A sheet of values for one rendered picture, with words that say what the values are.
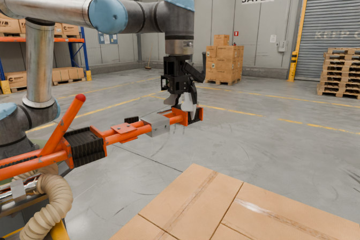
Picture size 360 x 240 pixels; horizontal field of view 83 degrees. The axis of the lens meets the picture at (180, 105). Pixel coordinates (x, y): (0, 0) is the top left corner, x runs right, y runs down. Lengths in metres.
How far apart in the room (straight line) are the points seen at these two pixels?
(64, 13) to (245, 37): 9.54
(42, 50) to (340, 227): 1.70
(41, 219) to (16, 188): 0.10
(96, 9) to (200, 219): 1.07
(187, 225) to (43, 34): 1.15
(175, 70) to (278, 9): 9.30
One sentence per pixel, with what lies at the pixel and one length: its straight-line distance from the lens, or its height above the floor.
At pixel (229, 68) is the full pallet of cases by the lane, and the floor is 0.60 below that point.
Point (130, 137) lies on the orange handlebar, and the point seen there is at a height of 1.19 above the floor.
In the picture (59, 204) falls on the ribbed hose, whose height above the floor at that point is 1.15.
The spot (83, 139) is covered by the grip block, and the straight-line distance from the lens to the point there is 0.55.
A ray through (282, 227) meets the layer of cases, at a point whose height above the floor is 0.54.
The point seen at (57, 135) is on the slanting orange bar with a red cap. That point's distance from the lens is 0.52.
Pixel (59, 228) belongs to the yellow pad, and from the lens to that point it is 0.52.
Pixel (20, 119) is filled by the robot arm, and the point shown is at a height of 1.06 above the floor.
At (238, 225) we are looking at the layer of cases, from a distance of 1.25.
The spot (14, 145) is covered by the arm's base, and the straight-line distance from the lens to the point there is 1.36.
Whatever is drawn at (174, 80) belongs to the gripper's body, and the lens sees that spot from 0.62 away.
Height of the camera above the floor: 1.44
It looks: 17 degrees down
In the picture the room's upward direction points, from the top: straight up
